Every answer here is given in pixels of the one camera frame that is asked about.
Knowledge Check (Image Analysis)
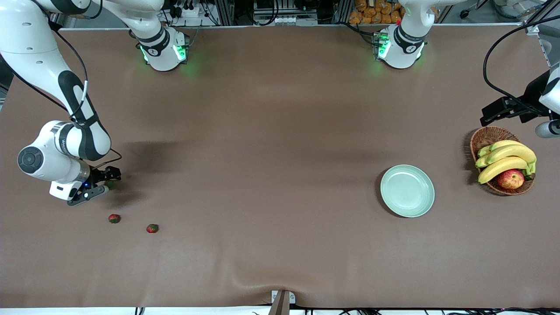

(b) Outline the pale green round plate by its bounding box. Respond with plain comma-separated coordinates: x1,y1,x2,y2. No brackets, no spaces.
380,164,435,218

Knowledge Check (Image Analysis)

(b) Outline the brown wicker basket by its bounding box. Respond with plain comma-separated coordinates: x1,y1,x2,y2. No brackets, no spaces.
470,126,536,196

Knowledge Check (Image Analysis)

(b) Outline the red yellow apple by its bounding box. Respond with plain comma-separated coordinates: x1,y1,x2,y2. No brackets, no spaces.
497,169,525,190

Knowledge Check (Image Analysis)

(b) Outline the large table cover sheet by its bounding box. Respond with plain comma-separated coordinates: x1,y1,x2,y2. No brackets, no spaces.
0,24,560,309

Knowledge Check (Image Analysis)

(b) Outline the bag of orange pastries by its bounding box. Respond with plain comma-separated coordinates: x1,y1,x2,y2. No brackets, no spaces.
349,0,405,25

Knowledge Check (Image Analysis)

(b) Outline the white connector strip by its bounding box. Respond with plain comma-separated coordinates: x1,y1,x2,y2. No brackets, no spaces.
273,17,318,25

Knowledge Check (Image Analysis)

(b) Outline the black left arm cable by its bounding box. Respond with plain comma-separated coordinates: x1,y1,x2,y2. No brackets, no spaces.
483,15,560,102

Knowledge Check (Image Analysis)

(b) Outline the metal bracket with post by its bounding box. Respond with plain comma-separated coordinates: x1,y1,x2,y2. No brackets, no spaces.
268,290,296,315

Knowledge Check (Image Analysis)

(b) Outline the aluminium frame post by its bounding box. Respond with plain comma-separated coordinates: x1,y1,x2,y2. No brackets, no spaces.
332,0,354,25
213,0,235,26

